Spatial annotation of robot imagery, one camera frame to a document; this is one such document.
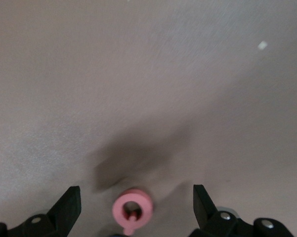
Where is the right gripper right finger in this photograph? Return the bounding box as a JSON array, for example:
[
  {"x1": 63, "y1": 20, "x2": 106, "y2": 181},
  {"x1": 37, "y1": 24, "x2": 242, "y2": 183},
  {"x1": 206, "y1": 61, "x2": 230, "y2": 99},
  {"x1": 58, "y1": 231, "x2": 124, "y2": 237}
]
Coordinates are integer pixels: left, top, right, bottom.
[{"x1": 187, "y1": 184, "x2": 296, "y2": 237}]

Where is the pink letter Q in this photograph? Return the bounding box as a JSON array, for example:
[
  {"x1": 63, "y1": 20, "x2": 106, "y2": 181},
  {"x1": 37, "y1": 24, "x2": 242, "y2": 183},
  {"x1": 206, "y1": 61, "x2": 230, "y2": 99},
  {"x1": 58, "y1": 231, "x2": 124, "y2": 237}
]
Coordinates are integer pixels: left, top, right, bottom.
[{"x1": 112, "y1": 189, "x2": 154, "y2": 235}]

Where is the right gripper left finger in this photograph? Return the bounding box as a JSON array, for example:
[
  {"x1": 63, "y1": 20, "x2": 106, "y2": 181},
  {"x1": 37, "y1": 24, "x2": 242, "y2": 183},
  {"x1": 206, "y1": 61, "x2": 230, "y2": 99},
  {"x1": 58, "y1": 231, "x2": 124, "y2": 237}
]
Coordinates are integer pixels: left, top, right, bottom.
[{"x1": 0, "y1": 186, "x2": 82, "y2": 237}]

